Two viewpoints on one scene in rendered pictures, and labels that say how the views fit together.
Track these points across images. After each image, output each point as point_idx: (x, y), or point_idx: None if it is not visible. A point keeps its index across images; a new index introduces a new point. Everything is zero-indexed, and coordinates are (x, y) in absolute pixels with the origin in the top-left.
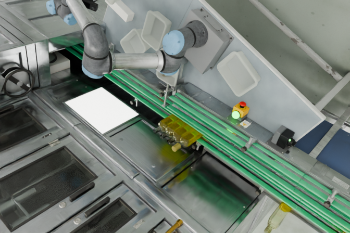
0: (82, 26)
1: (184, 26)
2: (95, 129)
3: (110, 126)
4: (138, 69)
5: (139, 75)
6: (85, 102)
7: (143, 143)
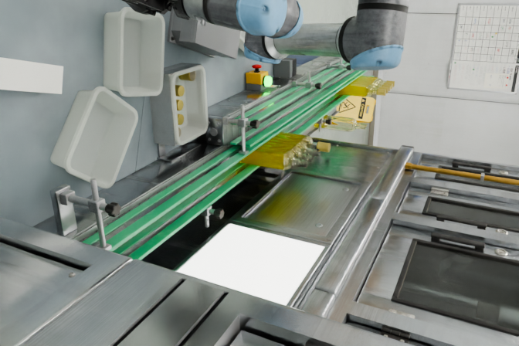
0: None
1: None
2: (320, 256)
3: (296, 244)
4: (131, 186)
5: (155, 181)
6: None
7: (306, 205)
